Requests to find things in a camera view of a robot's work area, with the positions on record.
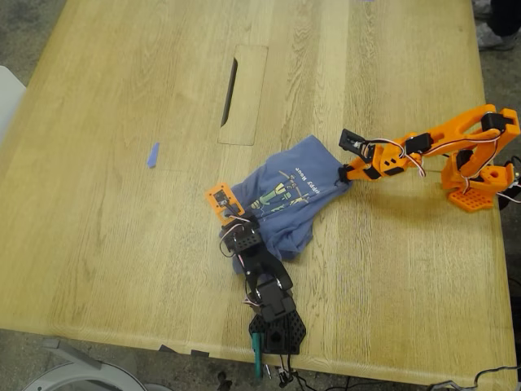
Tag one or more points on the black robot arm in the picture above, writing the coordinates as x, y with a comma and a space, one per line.
268, 293

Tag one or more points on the grey sneaker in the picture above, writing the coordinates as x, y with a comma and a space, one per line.
494, 38
482, 8

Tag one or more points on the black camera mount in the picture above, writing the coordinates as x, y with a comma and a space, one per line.
350, 140

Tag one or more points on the green clamp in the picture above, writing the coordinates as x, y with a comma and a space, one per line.
257, 358

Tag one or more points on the black table clamp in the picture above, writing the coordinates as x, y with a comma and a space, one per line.
510, 199

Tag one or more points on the grey round stool frame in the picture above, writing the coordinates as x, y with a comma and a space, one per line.
81, 372

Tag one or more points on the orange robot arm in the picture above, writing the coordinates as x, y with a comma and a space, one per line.
468, 126

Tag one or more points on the blue printed T-shirt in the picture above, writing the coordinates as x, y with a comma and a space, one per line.
293, 195

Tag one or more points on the blue tape strip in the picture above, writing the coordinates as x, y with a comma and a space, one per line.
153, 156

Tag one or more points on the orange camera mount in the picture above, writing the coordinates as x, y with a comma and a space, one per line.
209, 193

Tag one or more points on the dark trouser leg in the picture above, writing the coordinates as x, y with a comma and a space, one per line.
506, 16

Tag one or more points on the white chair with solid backrest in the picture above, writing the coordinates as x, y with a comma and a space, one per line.
8, 97

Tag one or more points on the foam-padded orange gripper finger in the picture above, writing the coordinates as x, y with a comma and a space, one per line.
343, 169
346, 178

